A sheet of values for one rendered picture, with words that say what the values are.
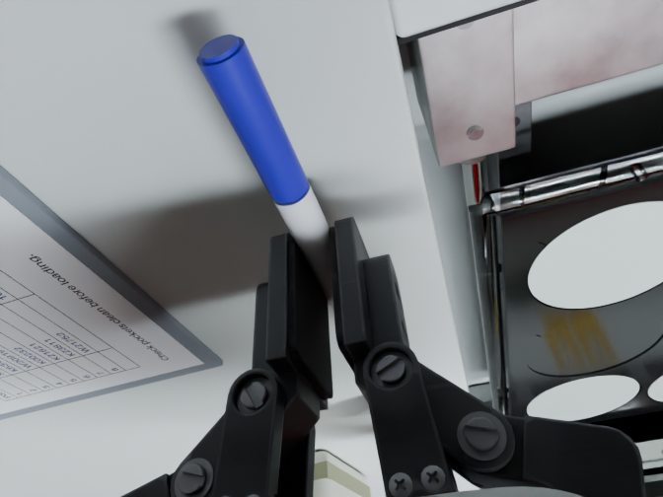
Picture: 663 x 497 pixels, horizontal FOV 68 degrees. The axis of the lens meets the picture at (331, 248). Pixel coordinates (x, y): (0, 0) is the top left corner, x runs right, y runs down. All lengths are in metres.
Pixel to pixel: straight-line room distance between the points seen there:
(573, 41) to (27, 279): 0.23
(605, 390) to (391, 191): 0.40
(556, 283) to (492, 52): 0.18
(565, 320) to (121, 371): 0.29
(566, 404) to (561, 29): 0.37
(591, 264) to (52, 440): 0.33
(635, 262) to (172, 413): 0.28
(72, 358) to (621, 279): 0.31
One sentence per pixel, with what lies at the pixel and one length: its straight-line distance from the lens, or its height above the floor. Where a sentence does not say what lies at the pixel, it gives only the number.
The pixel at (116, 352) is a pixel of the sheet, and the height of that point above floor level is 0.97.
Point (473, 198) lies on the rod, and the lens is 0.26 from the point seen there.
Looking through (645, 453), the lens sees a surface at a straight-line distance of 0.62.
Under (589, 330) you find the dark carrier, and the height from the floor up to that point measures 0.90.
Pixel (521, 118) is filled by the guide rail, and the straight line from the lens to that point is 0.30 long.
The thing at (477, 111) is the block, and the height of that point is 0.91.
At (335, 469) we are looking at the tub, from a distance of 0.35.
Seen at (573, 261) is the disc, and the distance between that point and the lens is 0.33.
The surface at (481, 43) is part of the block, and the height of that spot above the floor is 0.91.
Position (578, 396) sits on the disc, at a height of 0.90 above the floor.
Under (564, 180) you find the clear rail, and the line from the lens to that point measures 0.27.
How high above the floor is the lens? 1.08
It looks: 41 degrees down
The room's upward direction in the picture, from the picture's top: 175 degrees clockwise
